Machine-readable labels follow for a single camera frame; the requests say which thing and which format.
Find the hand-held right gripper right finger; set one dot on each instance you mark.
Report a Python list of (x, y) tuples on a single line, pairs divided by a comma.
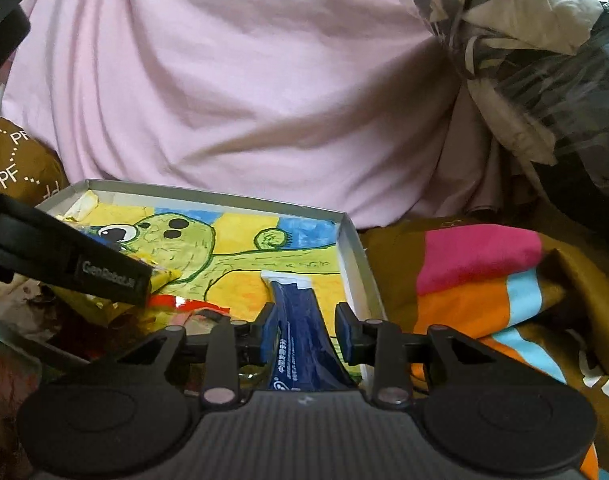
[(345, 332)]

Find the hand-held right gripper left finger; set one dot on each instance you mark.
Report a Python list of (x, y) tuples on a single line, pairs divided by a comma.
[(269, 332)]

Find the long blue snack packet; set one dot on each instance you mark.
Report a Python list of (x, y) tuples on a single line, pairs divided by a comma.
[(299, 330)]

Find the grey tray with frog drawing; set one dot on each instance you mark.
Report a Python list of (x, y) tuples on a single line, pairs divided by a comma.
[(244, 250)]

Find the red tofu snack packet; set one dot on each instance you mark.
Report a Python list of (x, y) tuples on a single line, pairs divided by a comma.
[(184, 305)]

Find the gold foil snack packet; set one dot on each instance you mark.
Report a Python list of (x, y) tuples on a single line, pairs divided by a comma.
[(165, 275)]

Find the white paper scrap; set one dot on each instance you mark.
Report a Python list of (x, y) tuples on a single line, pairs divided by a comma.
[(84, 204)]

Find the brown patterned quilt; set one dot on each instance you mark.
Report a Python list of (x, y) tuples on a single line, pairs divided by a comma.
[(14, 160)]

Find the colourful printed blanket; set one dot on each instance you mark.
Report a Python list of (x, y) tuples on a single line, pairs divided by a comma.
[(474, 260)]

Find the pink hanging sheet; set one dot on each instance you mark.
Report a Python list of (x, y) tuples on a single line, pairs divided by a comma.
[(234, 85)]

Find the clear plastic bag of clothes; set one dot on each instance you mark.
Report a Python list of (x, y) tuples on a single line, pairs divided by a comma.
[(534, 60)]

